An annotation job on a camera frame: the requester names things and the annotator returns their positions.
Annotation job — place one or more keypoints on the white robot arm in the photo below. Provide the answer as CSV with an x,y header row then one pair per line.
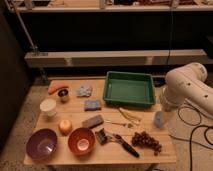
x,y
187,82

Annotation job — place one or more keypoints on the crumpled light blue cloth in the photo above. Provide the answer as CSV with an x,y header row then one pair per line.
x,y
84,91

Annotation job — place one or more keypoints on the green plastic tray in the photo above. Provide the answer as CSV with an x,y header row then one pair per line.
x,y
129,89

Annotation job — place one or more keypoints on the wooden shelf beam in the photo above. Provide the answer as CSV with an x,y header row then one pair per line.
x,y
116,58

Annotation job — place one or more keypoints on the yellow banana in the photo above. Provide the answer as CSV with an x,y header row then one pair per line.
x,y
128,114

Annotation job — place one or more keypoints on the grey rectangular block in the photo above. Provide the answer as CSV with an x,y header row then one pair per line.
x,y
93,122

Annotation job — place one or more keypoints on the small metal cup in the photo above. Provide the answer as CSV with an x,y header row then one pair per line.
x,y
63,95

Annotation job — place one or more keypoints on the small dark metal clip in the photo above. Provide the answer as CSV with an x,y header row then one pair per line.
x,y
101,136

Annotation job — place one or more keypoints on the orange carrot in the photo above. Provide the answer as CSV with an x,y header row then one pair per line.
x,y
54,88

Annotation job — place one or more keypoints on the light blue plastic cup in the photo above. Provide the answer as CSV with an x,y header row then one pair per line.
x,y
159,120

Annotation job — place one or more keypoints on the orange-red bowl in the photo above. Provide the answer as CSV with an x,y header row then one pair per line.
x,y
81,141

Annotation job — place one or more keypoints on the bunch of dark grapes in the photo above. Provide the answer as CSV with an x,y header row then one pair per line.
x,y
145,140

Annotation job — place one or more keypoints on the white cup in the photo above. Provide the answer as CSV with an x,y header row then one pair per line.
x,y
48,107

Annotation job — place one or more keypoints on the purple bowl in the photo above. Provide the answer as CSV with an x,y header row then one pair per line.
x,y
41,144

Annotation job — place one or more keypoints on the black handled utensil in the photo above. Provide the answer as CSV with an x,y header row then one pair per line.
x,y
126,146

